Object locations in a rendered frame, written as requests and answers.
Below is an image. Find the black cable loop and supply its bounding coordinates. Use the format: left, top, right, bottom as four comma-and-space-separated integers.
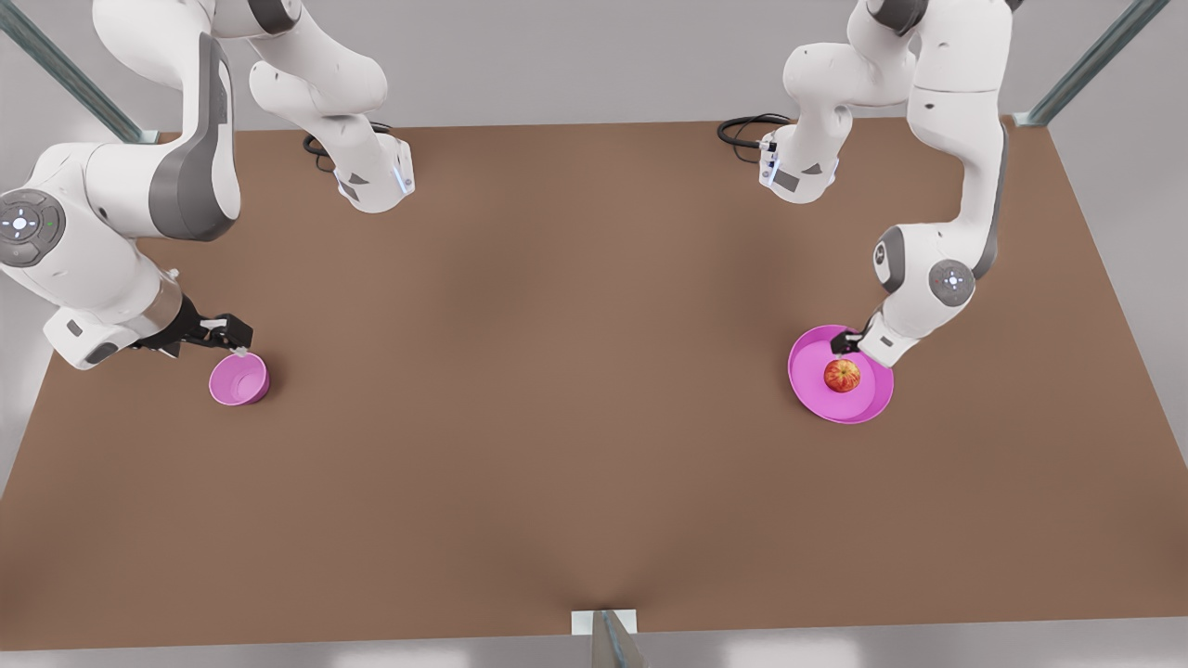
717, 113, 794, 165
303, 122, 394, 174

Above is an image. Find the silver frame post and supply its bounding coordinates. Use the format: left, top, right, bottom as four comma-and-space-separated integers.
0, 0, 159, 146
1013, 0, 1172, 128
571, 609, 651, 668

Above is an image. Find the pink plate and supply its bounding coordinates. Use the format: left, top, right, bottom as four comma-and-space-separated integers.
788, 325, 895, 425

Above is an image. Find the pink bowl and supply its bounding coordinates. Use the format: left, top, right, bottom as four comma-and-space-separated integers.
208, 353, 271, 407

